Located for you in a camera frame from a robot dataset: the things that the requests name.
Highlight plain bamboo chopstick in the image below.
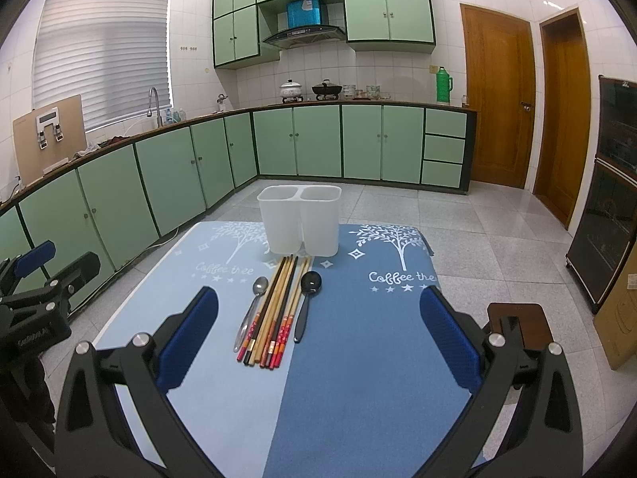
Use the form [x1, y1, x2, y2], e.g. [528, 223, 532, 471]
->
[275, 256, 312, 360]
[248, 256, 294, 367]

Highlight red patterned bamboo chopstick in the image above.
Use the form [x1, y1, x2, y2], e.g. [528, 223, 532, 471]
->
[269, 255, 315, 371]
[260, 256, 305, 368]

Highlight black plastic spoon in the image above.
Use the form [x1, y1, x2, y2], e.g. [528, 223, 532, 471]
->
[294, 271, 322, 343]

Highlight green lower kitchen cabinets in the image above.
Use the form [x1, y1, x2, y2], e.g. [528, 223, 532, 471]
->
[0, 100, 479, 310]

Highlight brown wooden stool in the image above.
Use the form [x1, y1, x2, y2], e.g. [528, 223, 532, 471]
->
[486, 302, 554, 351]

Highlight cardboard board with devices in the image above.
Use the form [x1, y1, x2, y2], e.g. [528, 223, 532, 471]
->
[13, 95, 86, 187]

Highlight cardboard box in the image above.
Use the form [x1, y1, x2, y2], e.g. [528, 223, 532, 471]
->
[594, 247, 637, 370]

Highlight blue tree print table mat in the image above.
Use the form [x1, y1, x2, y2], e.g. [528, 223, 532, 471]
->
[93, 220, 487, 478]

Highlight black glass cabinet appliance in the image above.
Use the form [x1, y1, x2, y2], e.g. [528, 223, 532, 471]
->
[566, 76, 636, 313]

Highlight chrome sink faucet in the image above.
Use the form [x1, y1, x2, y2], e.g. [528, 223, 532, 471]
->
[146, 86, 163, 127]

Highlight white double utensil holder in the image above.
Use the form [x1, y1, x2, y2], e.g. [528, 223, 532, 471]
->
[257, 184, 342, 257]

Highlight white window blinds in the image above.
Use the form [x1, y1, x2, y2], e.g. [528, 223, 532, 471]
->
[31, 0, 172, 131]

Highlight brown wooden door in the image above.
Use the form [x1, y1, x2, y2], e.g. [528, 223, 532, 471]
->
[533, 9, 592, 227]
[460, 3, 535, 188]

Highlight black wok on stove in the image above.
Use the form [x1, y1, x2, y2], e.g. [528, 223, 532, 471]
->
[312, 79, 342, 100]

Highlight black range hood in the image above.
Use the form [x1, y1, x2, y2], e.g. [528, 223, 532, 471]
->
[264, 25, 347, 50]

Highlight green thermos jug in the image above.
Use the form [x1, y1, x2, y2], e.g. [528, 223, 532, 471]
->
[436, 66, 453, 105]

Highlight blue box above hood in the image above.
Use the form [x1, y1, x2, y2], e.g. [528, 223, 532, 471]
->
[286, 0, 329, 28]

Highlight green upper wall cabinets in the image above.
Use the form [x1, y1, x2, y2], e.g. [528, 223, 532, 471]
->
[212, 0, 436, 69]

